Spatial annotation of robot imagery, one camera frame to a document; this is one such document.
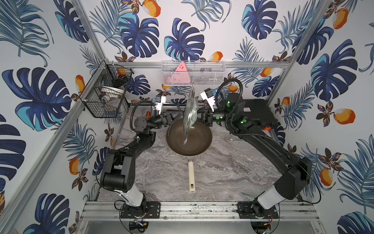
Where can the clear wall shelf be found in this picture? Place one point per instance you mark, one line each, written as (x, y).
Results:
(202, 73)

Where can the glass pot lid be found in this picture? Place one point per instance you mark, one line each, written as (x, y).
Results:
(190, 113)

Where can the pink triangle item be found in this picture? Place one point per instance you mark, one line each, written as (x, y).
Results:
(181, 75)

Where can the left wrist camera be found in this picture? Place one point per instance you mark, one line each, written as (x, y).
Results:
(159, 102)

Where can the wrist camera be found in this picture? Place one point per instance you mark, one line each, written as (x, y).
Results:
(209, 96)
(159, 102)

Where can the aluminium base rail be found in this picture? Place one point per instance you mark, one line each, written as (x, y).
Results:
(200, 211)

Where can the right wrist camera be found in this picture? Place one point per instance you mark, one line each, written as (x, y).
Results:
(209, 96)

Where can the black tool case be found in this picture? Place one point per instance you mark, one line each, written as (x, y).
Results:
(259, 113)

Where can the frying pan cream handle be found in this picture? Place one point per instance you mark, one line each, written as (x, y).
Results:
(189, 144)

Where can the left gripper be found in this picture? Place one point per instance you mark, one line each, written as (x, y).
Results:
(169, 118)

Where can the black wire basket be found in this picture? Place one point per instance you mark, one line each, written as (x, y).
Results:
(106, 90)

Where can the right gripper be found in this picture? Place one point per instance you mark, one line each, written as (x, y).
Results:
(207, 115)

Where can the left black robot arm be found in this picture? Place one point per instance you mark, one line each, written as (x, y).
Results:
(118, 171)

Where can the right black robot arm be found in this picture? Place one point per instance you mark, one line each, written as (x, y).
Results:
(248, 119)

